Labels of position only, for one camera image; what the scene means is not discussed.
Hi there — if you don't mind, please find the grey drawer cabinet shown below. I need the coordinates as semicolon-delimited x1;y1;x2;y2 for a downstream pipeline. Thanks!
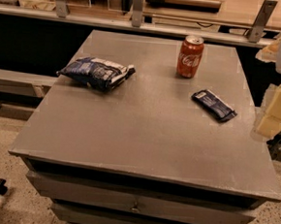
10;31;281;224

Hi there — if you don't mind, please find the middle metal bracket post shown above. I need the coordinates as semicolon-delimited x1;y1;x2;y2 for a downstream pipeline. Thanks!
131;0;143;28

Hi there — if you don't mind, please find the upper grey drawer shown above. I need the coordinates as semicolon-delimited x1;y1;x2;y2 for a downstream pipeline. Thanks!
27;171;255;224

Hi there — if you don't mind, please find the grey metal rail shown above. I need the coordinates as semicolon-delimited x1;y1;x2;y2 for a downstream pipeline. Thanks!
0;5;272;48

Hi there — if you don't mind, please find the red Coca-Cola can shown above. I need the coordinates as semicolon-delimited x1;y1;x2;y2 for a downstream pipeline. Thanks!
176;35;204;79

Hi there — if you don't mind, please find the blue white chip bag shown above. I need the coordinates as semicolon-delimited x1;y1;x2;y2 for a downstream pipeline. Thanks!
57;57;136;93

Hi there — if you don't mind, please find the right metal bracket post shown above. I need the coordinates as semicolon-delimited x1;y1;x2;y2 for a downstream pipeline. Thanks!
246;0;277;43

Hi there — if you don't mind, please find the dark blue snack bar wrapper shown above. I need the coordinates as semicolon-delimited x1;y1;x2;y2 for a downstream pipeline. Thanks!
191;89;237;123

